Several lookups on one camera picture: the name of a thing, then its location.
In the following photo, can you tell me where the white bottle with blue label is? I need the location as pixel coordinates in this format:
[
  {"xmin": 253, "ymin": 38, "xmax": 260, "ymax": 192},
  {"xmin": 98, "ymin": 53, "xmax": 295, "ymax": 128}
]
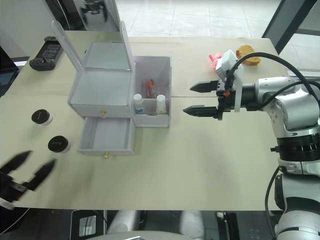
[{"xmin": 132, "ymin": 93, "xmax": 146, "ymax": 115}]

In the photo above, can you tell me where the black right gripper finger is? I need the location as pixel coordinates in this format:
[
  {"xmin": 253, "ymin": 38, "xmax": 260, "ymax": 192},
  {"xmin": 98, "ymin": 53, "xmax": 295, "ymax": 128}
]
[
  {"xmin": 182, "ymin": 105, "xmax": 219, "ymax": 119},
  {"xmin": 189, "ymin": 80, "xmax": 221, "ymax": 94}
]

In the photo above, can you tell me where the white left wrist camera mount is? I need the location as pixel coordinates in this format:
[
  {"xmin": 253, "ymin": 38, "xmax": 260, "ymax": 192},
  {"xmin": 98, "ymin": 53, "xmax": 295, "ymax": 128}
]
[{"xmin": 0, "ymin": 196, "xmax": 15, "ymax": 211}]

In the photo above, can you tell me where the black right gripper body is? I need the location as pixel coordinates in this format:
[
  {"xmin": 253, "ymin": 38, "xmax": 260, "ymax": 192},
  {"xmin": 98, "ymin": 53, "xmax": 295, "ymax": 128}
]
[{"xmin": 214, "ymin": 79, "xmax": 237, "ymax": 121}]

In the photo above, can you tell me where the orange brown makeup sponge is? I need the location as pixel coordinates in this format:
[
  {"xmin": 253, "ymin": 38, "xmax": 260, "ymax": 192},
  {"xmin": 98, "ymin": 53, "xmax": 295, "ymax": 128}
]
[{"xmin": 235, "ymin": 44, "xmax": 261, "ymax": 67}]

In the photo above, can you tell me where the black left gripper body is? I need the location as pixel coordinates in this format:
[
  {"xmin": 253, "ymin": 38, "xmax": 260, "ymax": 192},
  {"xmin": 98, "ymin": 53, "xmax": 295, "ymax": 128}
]
[{"xmin": 0, "ymin": 171, "xmax": 28, "ymax": 202}]

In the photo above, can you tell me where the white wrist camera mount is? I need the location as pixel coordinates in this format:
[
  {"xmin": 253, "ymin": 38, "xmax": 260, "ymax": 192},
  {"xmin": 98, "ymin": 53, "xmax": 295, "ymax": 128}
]
[
  {"xmin": 215, "ymin": 49, "xmax": 245, "ymax": 113},
  {"xmin": 0, "ymin": 196, "xmax": 15, "ymax": 211}
]

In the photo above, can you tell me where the red brown brush set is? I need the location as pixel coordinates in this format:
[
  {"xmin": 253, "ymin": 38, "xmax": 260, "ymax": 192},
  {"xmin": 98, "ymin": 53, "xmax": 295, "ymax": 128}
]
[{"xmin": 142, "ymin": 79, "xmax": 157, "ymax": 100}]

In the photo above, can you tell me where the organizer tilting mirror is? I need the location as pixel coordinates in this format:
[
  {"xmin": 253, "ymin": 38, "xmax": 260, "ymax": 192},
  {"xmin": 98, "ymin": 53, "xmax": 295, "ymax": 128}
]
[{"xmin": 84, "ymin": 41, "xmax": 133, "ymax": 73}]

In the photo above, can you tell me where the black lidded round compact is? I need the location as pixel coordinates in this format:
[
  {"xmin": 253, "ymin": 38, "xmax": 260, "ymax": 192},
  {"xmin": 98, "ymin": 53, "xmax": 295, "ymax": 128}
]
[
  {"xmin": 31, "ymin": 108, "xmax": 54, "ymax": 127},
  {"xmin": 47, "ymin": 135, "xmax": 72, "ymax": 156}
]

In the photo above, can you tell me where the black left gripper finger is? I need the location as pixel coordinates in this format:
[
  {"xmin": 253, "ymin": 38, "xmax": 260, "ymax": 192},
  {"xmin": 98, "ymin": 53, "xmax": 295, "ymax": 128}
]
[
  {"xmin": 23, "ymin": 159, "xmax": 56, "ymax": 192},
  {"xmin": 0, "ymin": 149, "xmax": 34, "ymax": 174}
]

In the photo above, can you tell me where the white lower organizer drawer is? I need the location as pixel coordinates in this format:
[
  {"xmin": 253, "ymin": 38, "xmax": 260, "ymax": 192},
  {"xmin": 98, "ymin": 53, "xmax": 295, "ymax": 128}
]
[{"xmin": 76, "ymin": 116, "xmax": 136, "ymax": 160}]

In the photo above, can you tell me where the white upper organizer drawer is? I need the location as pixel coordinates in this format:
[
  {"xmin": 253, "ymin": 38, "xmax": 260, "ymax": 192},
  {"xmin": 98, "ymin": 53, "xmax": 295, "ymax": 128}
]
[{"xmin": 69, "ymin": 103, "xmax": 133, "ymax": 119}]

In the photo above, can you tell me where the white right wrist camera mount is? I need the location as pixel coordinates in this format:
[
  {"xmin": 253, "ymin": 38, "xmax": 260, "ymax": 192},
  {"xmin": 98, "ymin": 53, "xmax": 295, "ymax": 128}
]
[{"xmin": 215, "ymin": 49, "xmax": 245, "ymax": 113}]

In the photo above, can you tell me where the black handheld controller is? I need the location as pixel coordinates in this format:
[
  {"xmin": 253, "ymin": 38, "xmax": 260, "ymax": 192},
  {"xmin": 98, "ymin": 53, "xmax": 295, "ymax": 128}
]
[{"xmin": 29, "ymin": 35, "xmax": 64, "ymax": 72}]

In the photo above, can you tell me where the bright pink makeup sponge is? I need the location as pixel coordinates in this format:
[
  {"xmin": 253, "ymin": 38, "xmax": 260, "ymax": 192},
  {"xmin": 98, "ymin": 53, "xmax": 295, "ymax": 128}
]
[{"xmin": 209, "ymin": 52, "xmax": 225, "ymax": 74}]

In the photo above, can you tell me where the white makeup organizer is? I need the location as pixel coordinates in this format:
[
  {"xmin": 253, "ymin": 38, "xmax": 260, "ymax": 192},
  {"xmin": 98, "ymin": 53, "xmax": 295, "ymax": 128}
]
[{"xmin": 51, "ymin": 20, "xmax": 173, "ymax": 129}]

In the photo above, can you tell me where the dark reflective panel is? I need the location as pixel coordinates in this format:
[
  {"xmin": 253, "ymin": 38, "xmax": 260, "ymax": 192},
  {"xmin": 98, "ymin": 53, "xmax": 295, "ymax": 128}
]
[{"xmin": 44, "ymin": 0, "xmax": 121, "ymax": 33}]

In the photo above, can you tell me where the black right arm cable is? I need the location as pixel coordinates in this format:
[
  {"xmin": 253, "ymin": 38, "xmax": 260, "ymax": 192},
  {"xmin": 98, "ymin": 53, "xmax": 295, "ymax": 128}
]
[
  {"xmin": 224, "ymin": 51, "xmax": 320, "ymax": 111},
  {"xmin": 264, "ymin": 164, "xmax": 282, "ymax": 226}
]

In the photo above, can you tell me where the white capped cream bottle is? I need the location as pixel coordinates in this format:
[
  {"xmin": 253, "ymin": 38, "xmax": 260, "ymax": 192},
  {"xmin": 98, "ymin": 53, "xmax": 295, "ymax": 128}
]
[{"xmin": 155, "ymin": 94, "xmax": 167, "ymax": 115}]

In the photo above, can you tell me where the white organizer drawer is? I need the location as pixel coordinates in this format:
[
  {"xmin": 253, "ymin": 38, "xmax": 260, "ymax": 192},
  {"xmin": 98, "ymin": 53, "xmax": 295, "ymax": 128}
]
[
  {"xmin": 69, "ymin": 103, "xmax": 133, "ymax": 119},
  {"xmin": 76, "ymin": 116, "xmax": 136, "ymax": 160}
]

